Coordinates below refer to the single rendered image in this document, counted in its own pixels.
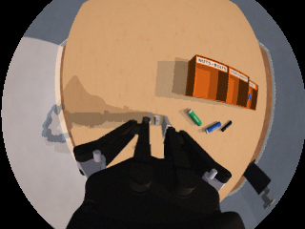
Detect green aa battery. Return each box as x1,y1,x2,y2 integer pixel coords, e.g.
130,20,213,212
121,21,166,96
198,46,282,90
187,109,202,126

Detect orange compartment tray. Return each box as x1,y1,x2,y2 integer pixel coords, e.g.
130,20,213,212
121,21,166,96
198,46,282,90
185,54,258,111

